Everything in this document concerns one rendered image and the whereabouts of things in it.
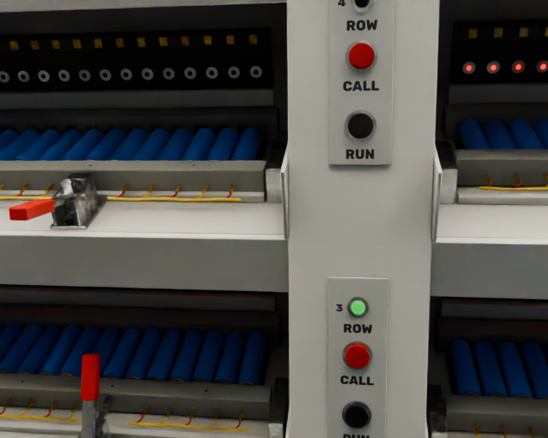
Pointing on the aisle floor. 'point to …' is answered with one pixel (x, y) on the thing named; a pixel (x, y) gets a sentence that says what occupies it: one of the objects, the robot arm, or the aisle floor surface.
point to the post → (360, 215)
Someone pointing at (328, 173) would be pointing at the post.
